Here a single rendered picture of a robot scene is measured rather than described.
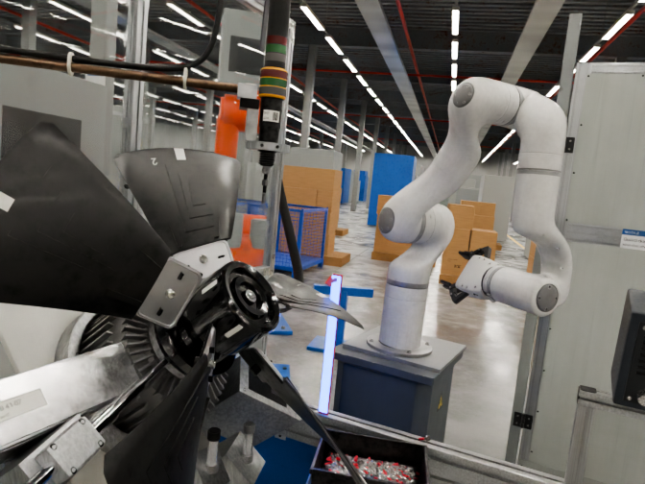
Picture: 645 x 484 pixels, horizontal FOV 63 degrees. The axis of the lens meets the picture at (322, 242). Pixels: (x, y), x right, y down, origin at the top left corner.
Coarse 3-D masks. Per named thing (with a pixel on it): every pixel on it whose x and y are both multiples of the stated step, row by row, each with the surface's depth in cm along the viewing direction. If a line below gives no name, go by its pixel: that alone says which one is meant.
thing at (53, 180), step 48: (48, 144) 62; (48, 192) 62; (96, 192) 65; (48, 240) 61; (96, 240) 65; (144, 240) 69; (0, 288) 58; (48, 288) 62; (96, 288) 66; (144, 288) 70
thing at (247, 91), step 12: (240, 84) 81; (240, 96) 82; (252, 96) 82; (240, 108) 83; (252, 108) 82; (252, 120) 83; (252, 132) 83; (252, 144) 82; (264, 144) 81; (276, 144) 82
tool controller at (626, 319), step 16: (640, 304) 92; (624, 320) 97; (640, 320) 90; (624, 336) 94; (640, 336) 90; (624, 352) 93; (640, 352) 91; (624, 368) 94; (640, 368) 92; (624, 384) 95; (640, 384) 93; (624, 400) 96; (640, 400) 92
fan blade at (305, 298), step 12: (276, 276) 111; (276, 288) 102; (288, 288) 104; (300, 288) 108; (312, 288) 111; (288, 300) 91; (300, 300) 96; (312, 300) 100; (324, 300) 106; (324, 312) 95; (336, 312) 100; (360, 324) 105
